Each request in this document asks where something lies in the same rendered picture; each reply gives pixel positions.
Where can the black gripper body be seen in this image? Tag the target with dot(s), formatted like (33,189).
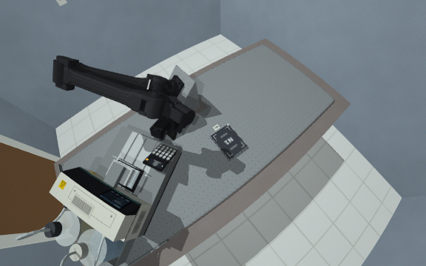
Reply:
(179,129)

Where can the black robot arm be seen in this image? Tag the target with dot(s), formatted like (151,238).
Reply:
(149,103)

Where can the white multi-well plate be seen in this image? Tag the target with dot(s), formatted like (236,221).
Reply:
(134,177)

